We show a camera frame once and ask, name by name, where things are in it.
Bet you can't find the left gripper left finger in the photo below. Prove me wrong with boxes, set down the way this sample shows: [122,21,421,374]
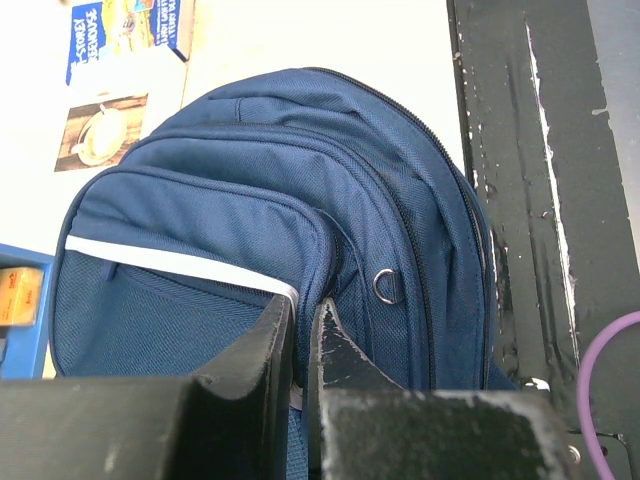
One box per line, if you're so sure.
[1,296,293,479]

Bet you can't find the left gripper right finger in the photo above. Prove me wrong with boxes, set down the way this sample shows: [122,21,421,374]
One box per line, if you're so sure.
[308,298,579,479]

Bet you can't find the navy blue student backpack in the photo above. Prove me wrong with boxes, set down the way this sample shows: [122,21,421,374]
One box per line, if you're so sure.
[49,68,512,479]

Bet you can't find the white coffee photo book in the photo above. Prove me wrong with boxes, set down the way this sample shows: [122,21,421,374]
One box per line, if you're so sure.
[1,47,187,253]

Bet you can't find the blue shelf unit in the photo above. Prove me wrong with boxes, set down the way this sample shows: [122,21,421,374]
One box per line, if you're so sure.
[1,245,53,380]

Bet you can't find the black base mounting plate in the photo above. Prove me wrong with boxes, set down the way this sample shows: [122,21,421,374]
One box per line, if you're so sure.
[448,1,639,479]

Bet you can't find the blue treehouse book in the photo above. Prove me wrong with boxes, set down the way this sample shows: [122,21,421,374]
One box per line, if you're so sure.
[65,0,196,84]

